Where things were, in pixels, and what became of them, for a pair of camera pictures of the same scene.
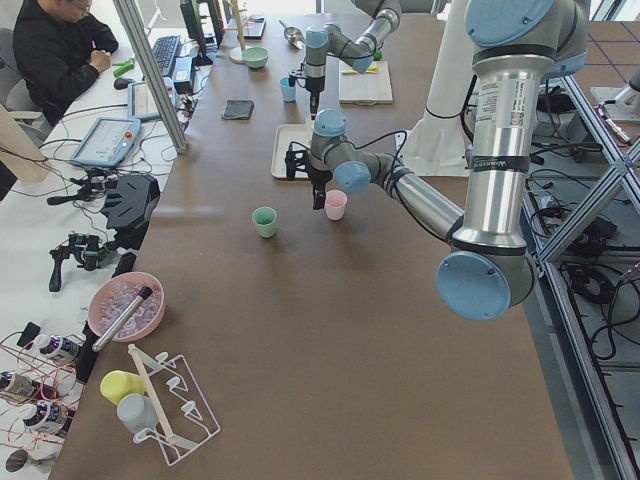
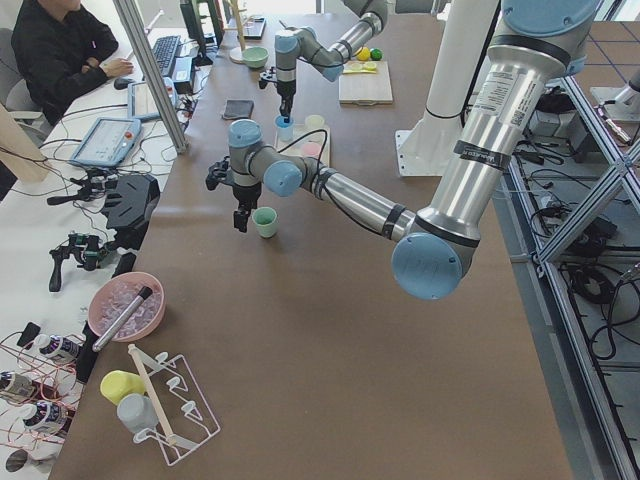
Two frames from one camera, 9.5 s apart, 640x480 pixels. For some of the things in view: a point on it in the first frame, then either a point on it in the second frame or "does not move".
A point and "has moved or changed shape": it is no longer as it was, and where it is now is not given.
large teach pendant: x=108 y=141 does not move
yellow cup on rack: x=116 y=385 does not move
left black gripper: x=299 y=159 to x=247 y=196
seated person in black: x=62 y=47 does not move
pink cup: x=335 y=203 has moved or changed shape
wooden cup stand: x=236 y=53 does not move
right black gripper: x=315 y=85 to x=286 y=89
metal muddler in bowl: x=115 y=326 does not move
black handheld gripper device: x=95 y=185 does not move
